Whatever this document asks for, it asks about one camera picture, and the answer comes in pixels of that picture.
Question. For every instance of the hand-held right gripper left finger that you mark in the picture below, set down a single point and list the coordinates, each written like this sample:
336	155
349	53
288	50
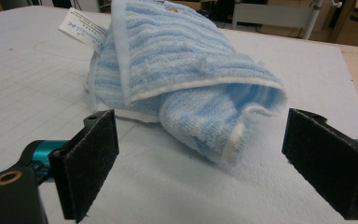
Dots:
84	165

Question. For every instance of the white metal table frame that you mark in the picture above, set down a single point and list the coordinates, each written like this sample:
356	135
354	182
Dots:
270	15

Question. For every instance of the blue striped towel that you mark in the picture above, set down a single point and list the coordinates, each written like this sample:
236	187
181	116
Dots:
174	56

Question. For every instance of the cardboard box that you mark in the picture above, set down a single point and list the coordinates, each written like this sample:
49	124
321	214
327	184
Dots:
354	32

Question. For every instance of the white foam mat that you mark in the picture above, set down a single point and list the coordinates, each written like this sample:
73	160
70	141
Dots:
28	93

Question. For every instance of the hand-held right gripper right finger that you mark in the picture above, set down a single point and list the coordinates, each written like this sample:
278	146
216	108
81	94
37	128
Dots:
329	161

